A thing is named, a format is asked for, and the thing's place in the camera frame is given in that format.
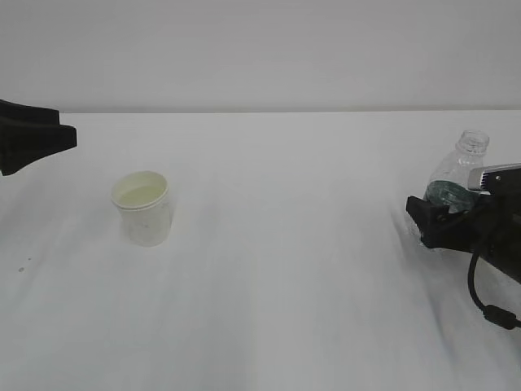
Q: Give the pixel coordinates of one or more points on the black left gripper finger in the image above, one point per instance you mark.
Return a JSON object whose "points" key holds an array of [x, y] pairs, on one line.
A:
{"points": [[24, 144], [15, 115]]}

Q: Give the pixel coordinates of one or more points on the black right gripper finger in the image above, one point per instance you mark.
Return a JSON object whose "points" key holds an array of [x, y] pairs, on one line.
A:
{"points": [[443, 240], [436, 221]]}

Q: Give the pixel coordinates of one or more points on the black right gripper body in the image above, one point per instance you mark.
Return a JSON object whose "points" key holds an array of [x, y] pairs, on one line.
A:
{"points": [[500, 246]]}

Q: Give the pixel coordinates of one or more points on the clear green-label water bottle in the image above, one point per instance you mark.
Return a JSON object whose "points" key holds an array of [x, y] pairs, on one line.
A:
{"points": [[448, 183]]}

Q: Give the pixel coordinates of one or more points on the white paper cup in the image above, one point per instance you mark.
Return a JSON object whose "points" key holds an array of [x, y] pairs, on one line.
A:
{"points": [[142, 199]]}

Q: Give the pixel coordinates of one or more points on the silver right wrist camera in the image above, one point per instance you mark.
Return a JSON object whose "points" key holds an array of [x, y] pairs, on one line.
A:
{"points": [[496, 179]]}

